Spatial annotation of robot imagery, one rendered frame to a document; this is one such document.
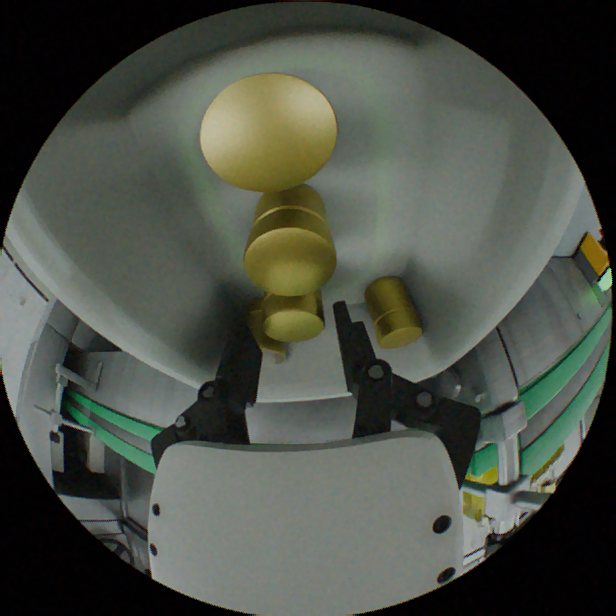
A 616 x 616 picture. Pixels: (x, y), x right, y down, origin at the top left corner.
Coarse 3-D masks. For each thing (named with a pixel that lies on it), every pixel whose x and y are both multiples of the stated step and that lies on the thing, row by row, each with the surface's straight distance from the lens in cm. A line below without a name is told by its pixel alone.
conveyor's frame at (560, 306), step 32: (544, 288) 28; (576, 288) 40; (608, 288) 73; (512, 320) 19; (544, 320) 24; (576, 320) 32; (96, 352) 63; (512, 352) 18; (544, 352) 22; (128, 384) 41; (160, 384) 33; (160, 416) 32; (256, 416) 23; (288, 416) 22; (320, 416) 21; (352, 416) 21
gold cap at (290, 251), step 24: (264, 192) 10; (288, 192) 9; (312, 192) 10; (264, 216) 7; (288, 216) 7; (312, 216) 7; (264, 240) 6; (288, 240) 6; (312, 240) 6; (264, 264) 7; (288, 264) 7; (312, 264) 7; (336, 264) 7; (264, 288) 8; (288, 288) 8; (312, 288) 8
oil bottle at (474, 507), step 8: (488, 472) 33; (496, 472) 34; (472, 480) 34; (480, 480) 33; (488, 480) 33; (496, 480) 35; (464, 496) 37; (472, 496) 35; (464, 504) 38; (472, 504) 36; (480, 504) 35; (464, 512) 39; (472, 512) 37; (480, 512) 35; (472, 520) 37; (480, 520) 36; (488, 520) 37
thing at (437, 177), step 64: (128, 64) 10; (192, 64) 11; (256, 64) 10; (320, 64) 10; (384, 64) 11; (448, 64) 11; (64, 128) 11; (128, 128) 12; (192, 128) 11; (384, 128) 10; (448, 128) 10; (512, 128) 8; (64, 192) 9; (128, 192) 11; (192, 192) 11; (256, 192) 10; (320, 192) 10; (384, 192) 11; (448, 192) 11; (512, 192) 8; (576, 192) 8; (64, 256) 9; (128, 256) 10; (192, 256) 13; (384, 256) 14; (448, 256) 11; (512, 256) 8; (128, 320) 9; (192, 320) 12; (448, 320) 12; (192, 384) 13; (320, 384) 15
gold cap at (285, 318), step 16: (320, 288) 12; (272, 304) 10; (288, 304) 9; (304, 304) 9; (320, 304) 10; (272, 320) 10; (288, 320) 10; (304, 320) 10; (320, 320) 10; (272, 336) 11; (288, 336) 11; (304, 336) 11
